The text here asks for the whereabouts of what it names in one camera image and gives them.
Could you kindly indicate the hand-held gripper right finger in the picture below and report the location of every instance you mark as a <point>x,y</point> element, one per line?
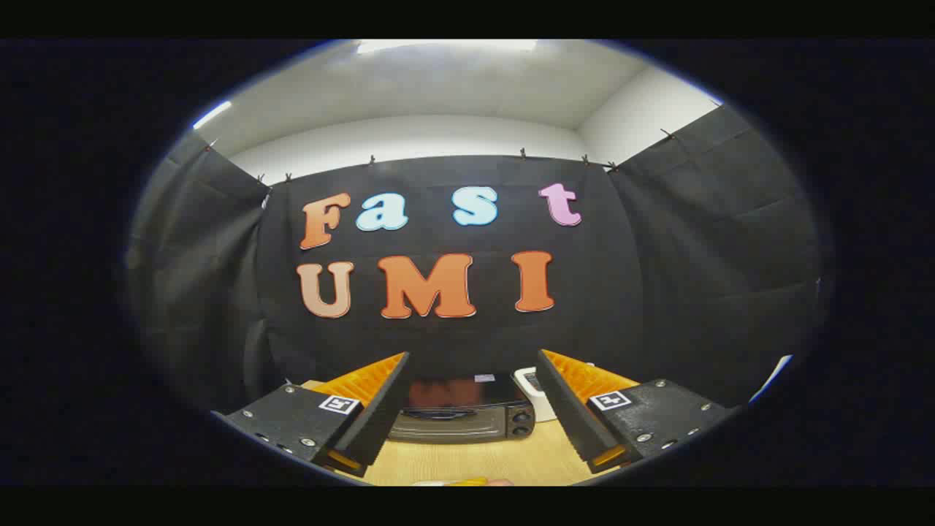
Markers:
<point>566,409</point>

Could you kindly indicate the white bread toaster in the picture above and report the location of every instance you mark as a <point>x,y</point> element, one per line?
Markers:
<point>537,398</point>

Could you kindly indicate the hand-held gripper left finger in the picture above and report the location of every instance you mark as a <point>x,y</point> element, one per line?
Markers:
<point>380,416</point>

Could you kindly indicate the yellow croissant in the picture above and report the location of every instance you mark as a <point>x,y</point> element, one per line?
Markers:
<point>467,482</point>

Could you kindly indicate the black toaster oven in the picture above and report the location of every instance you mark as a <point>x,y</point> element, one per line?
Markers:
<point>460,424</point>

